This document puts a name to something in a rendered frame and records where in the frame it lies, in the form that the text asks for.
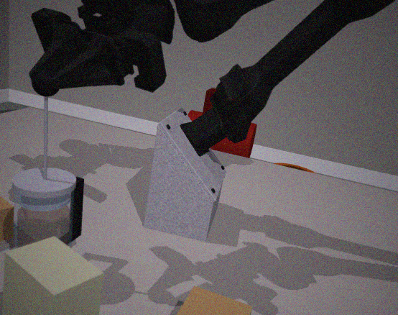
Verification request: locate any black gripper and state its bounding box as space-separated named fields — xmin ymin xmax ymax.
xmin=29 ymin=6 xmax=167 ymax=93

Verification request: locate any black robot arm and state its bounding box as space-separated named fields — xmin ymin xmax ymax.
xmin=78 ymin=0 xmax=395 ymax=156

